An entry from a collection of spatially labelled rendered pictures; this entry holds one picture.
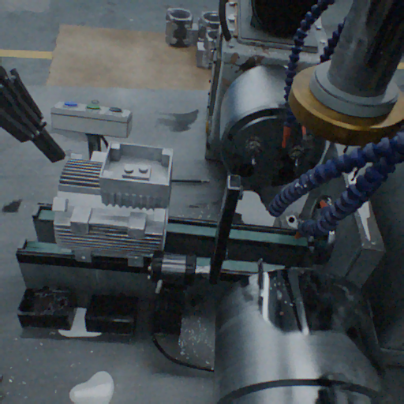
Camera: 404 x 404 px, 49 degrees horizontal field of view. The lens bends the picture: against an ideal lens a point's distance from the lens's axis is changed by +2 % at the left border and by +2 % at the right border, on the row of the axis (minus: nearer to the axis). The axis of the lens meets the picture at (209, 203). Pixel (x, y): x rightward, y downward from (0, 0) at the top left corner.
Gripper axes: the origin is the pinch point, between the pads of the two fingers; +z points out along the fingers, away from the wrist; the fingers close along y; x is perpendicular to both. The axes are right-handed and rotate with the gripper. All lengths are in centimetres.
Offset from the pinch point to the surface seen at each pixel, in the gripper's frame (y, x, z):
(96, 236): -15.2, -6.7, 12.1
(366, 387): -44, -47, 22
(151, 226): -13.1, -16.0, 15.3
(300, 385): -44, -40, 18
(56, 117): 15.3, 5.1, 2.7
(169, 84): 182, 38, 88
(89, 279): -13.1, 4.9, 26.2
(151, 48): 224, 52, 80
